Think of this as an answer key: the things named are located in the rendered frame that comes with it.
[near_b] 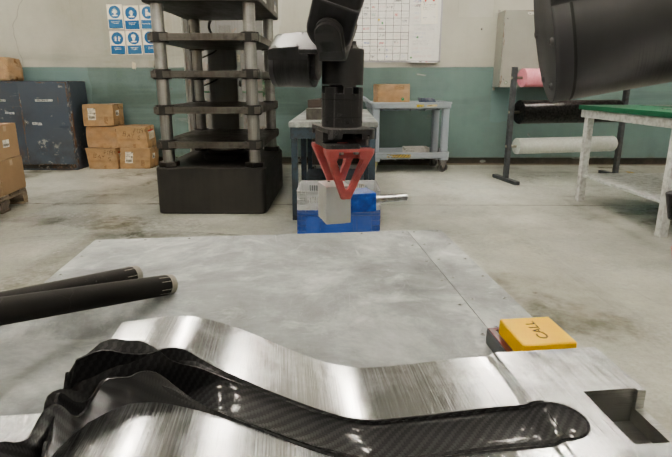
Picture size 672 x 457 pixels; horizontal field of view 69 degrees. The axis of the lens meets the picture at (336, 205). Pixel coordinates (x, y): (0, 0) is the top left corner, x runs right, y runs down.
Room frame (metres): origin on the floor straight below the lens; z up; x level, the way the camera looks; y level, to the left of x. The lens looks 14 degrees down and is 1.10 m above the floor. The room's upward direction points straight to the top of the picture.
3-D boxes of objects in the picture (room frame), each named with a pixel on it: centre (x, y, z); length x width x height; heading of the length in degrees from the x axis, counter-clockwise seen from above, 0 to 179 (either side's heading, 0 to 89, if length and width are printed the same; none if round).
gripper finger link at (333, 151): (0.68, -0.01, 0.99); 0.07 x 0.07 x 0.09; 15
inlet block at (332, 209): (0.71, -0.04, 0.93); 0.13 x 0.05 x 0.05; 105
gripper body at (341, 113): (0.70, -0.01, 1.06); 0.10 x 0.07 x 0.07; 15
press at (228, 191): (4.86, 1.06, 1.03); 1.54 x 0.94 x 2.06; 179
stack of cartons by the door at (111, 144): (6.50, 2.83, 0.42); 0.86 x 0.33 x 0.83; 89
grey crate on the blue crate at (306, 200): (3.58, -0.02, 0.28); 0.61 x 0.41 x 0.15; 89
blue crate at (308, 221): (3.58, -0.02, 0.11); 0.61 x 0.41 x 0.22; 89
